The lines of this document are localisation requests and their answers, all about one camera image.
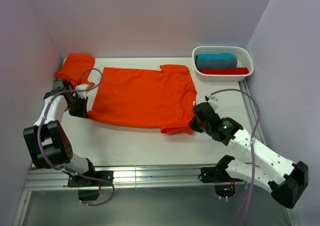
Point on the crumpled orange t-shirt pile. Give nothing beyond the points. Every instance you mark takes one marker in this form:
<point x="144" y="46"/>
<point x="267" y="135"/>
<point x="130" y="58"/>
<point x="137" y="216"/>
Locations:
<point x="73" y="68"/>

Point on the aluminium rail frame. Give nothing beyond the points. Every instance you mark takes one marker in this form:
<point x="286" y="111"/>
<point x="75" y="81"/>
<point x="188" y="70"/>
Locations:
<point x="155" y="177"/>

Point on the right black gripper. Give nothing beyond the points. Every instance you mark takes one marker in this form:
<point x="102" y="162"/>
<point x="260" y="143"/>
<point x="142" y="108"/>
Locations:
<point x="193" y="125"/>

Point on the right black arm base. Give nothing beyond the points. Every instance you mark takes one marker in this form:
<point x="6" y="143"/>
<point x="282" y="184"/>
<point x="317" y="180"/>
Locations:
<point x="224" y="185"/>

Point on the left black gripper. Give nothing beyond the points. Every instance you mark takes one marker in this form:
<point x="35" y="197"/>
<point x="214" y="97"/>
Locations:
<point x="83" y="112"/>

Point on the red rolled t-shirt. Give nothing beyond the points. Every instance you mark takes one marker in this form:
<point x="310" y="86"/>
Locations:
<point x="230" y="71"/>

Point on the teal rolled t-shirt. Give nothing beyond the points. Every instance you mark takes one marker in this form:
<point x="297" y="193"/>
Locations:
<point x="217" y="56"/>

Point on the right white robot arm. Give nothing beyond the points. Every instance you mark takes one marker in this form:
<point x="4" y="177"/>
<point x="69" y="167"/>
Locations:
<point x="284" y="179"/>

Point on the white plastic basket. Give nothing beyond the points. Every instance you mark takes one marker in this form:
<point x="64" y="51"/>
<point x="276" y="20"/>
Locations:
<point x="242" y="56"/>

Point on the grey rolled t-shirt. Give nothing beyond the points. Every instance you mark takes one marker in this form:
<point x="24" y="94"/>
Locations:
<point x="216" y="64"/>

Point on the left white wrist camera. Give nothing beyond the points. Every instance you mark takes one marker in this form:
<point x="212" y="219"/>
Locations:
<point x="81" y="91"/>

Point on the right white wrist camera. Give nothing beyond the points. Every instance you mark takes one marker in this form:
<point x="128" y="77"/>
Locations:
<point x="213" y="101"/>

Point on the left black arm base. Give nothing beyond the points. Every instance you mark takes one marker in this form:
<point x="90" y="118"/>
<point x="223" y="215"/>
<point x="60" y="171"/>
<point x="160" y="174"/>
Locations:
<point x="93" y="179"/>

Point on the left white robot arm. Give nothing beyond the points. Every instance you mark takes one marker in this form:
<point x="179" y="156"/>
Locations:
<point x="47" y="143"/>

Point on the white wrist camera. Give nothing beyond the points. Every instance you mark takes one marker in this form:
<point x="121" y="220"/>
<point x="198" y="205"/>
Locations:
<point x="213" y="101"/>
<point x="81" y="91"/>

